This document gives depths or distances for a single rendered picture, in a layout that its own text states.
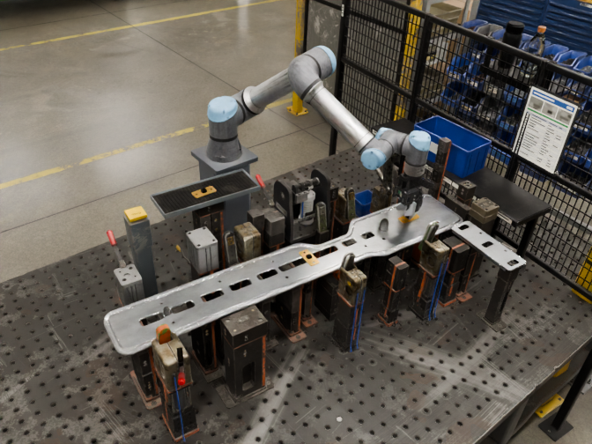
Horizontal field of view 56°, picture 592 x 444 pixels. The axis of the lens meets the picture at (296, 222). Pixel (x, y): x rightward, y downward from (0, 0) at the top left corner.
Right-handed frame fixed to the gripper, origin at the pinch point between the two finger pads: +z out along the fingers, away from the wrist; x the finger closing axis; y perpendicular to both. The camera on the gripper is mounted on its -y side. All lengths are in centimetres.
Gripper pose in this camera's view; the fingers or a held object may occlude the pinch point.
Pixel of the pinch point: (409, 214)
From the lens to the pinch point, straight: 221.5
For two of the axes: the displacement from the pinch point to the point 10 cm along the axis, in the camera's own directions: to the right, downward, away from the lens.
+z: -0.3, 8.0, 6.0
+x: 5.4, 5.2, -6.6
